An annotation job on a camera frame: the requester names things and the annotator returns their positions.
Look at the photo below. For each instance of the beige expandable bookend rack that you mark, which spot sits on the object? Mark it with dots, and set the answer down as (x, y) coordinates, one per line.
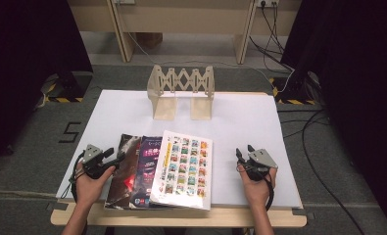
(163, 107)

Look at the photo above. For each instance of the white wall socket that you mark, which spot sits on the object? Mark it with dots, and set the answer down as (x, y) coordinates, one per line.
(267, 2)

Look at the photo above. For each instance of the purple magazine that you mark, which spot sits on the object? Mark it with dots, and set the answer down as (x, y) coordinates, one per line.
(145, 169)

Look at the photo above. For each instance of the black magazine with red print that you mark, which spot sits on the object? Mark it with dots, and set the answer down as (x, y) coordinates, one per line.
(122, 182)

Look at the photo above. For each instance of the black curtain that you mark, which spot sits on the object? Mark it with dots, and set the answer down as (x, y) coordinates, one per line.
(361, 81)
(24, 65)

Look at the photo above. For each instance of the person's right hand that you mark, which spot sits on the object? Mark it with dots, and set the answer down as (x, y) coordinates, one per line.
(256, 192)

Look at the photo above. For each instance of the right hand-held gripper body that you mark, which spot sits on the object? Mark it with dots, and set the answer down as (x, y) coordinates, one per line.
(262, 158)

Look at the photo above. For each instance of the white table board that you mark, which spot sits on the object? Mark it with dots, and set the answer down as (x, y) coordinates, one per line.
(246, 124)

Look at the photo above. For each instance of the thick white book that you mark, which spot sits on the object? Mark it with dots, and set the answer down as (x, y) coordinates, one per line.
(187, 163)

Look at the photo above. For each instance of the black stand base, striped tape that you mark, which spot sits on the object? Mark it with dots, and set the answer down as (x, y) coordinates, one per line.
(295, 88)
(72, 84)

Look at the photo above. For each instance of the beige wooden desk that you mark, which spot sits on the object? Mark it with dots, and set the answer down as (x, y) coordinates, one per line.
(181, 16)

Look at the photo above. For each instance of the person's left hand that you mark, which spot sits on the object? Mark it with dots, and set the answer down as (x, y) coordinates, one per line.
(89, 189)

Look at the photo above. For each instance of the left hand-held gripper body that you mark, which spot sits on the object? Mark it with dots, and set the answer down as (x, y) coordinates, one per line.
(91, 153)

